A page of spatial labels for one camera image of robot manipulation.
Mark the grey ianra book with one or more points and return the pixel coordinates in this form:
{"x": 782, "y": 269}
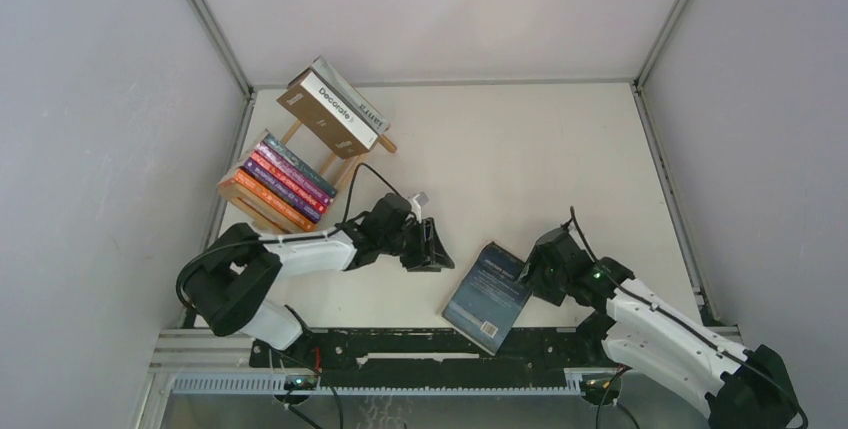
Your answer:
{"x": 352, "y": 98}

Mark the dark floral book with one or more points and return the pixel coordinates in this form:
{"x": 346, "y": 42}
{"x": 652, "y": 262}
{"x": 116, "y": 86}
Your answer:
{"x": 314, "y": 177}

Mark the purple white cartoon book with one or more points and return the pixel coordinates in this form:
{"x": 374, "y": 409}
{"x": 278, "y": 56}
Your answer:
{"x": 281, "y": 190}

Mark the orange Treehouse book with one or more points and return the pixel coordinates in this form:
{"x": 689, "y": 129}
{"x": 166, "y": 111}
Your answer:
{"x": 243, "y": 186}

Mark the dark blue book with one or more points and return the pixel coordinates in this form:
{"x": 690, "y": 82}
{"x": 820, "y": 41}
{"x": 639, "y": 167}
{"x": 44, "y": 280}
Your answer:
{"x": 489, "y": 299}

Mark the wooden book rack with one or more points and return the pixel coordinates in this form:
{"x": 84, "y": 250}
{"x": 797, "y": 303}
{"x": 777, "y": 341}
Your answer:
{"x": 338, "y": 172}

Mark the purple Treehouse book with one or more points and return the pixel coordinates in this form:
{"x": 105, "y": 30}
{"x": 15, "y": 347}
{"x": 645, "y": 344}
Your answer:
{"x": 307, "y": 190}

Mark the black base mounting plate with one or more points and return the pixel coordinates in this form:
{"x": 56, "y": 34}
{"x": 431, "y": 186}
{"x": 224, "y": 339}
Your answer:
{"x": 441, "y": 359}

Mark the brown white Decorate book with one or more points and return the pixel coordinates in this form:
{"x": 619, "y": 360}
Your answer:
{"x": 317, "y": 106}

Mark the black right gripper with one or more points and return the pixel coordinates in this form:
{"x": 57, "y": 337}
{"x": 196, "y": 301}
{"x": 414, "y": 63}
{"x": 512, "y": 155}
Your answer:
{"x": 543, "y": 292}

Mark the red Treehouse book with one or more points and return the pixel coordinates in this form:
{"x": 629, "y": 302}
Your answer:
{"x": 258, "y": 157}

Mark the aluminium frame rail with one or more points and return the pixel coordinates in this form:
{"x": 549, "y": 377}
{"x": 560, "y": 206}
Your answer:
{"x": 204, "y": 363}

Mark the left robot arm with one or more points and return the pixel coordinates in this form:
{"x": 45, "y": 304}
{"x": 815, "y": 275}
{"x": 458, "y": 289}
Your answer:
{"x": 229, "y": 283}

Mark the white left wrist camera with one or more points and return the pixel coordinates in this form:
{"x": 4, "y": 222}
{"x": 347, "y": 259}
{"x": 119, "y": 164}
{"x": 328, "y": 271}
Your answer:
{"x": 417, "y": 202}

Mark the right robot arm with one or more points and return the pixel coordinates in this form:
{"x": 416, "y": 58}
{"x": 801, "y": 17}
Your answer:
{"x": 731, "y": 385}

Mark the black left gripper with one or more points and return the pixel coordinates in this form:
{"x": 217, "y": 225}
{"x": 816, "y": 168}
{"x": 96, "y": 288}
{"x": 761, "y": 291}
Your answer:
{"x": 432, "y": 250}

